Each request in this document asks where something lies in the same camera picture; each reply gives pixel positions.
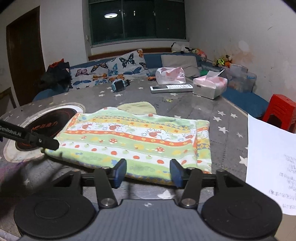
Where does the pink tissue box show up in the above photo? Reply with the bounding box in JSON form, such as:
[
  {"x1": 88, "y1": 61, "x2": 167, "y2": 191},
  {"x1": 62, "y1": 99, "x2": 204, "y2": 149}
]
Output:
[{"x1": 193, "y1": 70, "x2": 228, "y2": 100}]

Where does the clear plastic storage box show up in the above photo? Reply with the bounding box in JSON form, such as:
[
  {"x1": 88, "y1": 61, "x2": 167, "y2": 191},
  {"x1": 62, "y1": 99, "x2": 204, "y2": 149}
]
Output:
[{"x1": 225, "y1": 64, "x2": 257, "y2": 93}]

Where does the round black induction cooker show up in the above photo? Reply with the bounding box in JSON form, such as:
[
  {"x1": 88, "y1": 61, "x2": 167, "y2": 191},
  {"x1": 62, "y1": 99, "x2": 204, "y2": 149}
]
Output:
[{"x1": 14, "y1": 107, "x2": 78, "y2": 151}]

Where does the white tissue pack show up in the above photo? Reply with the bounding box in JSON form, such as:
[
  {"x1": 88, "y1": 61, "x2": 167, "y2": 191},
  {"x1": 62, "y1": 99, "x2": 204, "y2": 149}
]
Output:
[{"x1": 155, "y1": 67, "x2": 186, "y2": 85}]

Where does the colourful patterned baby garment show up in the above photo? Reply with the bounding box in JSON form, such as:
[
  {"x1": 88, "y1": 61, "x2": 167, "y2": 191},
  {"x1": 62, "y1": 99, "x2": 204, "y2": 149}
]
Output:
[{"x1": 44, "y1": 107, "x2": 212, "y2": 185}]

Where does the dark wooden door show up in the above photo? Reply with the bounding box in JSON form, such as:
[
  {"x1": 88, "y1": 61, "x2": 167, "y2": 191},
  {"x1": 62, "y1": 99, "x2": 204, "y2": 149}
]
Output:
[{"x1": 6, "y1": 7, "x2": 45, "y2": 106}]

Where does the butterfly print pillow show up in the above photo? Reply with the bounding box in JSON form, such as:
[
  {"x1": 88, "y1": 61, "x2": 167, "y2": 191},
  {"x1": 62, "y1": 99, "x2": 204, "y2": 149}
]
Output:
[{"x1": 69, "y1": 49, "x2": 150, "y2": 91}]

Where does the dark clothes pile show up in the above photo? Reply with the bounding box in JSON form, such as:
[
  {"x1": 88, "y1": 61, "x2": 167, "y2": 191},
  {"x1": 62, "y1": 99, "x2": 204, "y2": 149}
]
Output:
[{"x1": 39, "y1": 59, "x2": 72, "y2": 90}]

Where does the wooden side table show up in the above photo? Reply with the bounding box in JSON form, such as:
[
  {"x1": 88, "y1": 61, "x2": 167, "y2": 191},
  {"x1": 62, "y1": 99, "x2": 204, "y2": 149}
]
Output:
[{"x1": 0, "y1": 87, "x2": 16, "y2": 115}]

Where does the beige cushion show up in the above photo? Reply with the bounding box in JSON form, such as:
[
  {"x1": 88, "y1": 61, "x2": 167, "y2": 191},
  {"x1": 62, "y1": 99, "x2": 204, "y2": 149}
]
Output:
[{"x1": 161, "y1": 55, "x2": 200, "y2": 77}]

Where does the green plush toys pile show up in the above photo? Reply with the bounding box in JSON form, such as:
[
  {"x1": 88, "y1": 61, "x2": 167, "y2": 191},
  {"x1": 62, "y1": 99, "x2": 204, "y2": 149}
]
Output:
[{"x1": 212, "y1": 55, "x2": 232, "y2": 68}]

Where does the red plastic stool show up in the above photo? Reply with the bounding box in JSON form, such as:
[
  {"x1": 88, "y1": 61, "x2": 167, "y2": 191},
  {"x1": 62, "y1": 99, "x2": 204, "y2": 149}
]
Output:
[{"x1": 262, "y1": 94, "x2": 295, "y2": 133}]

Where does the white printed paper sheet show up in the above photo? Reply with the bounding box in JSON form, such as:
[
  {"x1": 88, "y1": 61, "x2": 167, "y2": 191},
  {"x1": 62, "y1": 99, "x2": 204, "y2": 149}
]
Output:
[{"x1": 246, "y1": 115, "x2": 295, "y2": 215}]

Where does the white remote control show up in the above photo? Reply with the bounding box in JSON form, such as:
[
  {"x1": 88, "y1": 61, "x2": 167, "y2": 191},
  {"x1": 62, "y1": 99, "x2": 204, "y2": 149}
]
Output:
[{"x1": 150, "y1": 84, "x2": 193, "y2": 93}]

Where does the blue sofa bench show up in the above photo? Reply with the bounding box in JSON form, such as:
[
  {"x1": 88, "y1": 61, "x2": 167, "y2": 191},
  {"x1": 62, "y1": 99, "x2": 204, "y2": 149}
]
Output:
[{"x1": 32, "y1": 52, "x2": 270, "y2": 119}]

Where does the dark window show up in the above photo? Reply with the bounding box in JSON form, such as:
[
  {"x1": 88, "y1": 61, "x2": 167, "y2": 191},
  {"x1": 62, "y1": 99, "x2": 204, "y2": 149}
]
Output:
[{"x1": 88, "y1": 0, "x2": 186, "y2": 45}]

